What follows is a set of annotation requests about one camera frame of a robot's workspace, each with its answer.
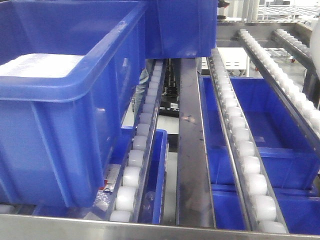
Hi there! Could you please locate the large blue crate front left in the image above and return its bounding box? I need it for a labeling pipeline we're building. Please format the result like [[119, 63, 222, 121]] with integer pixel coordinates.
[[0, 0, 148, 208]]

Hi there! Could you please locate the white roller track left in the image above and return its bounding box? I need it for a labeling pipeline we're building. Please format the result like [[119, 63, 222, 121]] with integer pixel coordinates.
[[106, 59, 166, 223]]

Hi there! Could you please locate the blue crate rear centre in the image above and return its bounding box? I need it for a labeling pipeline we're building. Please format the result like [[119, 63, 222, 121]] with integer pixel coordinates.
[[145, 0, 218, 59]]

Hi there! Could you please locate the lower blue bin right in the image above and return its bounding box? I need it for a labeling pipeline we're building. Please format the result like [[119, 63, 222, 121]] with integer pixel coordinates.
[[200, 77, 320, 235]]

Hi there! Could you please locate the white roller track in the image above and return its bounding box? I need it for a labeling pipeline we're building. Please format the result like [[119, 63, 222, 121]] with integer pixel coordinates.
[[207, 48, 289, 234], [273, 28, 314, 68], [106, 59, 166, 223], [239, 29, 320, 136]]

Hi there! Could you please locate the flat steel divider rail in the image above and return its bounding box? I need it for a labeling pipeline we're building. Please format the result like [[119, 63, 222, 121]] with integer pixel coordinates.
[[176, 58, 216, 228]]

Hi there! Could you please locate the stainless steel shelf frame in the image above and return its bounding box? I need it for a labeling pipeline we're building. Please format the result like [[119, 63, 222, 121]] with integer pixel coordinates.
[[0, 214, 319, 240]]

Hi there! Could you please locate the blue bin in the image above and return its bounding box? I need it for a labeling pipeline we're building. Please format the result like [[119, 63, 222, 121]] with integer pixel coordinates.
[[200, 77, 320, 235], [32, 126, 167, 224]]

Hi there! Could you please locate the white roller track far right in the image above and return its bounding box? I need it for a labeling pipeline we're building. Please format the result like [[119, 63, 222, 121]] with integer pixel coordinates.
[[273, 28, 314, 68]]

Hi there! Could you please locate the lower blue bin left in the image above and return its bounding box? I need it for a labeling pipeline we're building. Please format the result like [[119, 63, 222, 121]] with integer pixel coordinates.
[[32, 126, 167, 224]]

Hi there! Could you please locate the white roller track middle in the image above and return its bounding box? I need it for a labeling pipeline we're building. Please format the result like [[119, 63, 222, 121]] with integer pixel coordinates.
[[207, 48, 289, 234]]

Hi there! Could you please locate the white sheet stack in crate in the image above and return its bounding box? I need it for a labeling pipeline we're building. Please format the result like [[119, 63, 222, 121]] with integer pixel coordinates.
[[0, 53, 84, 78]]

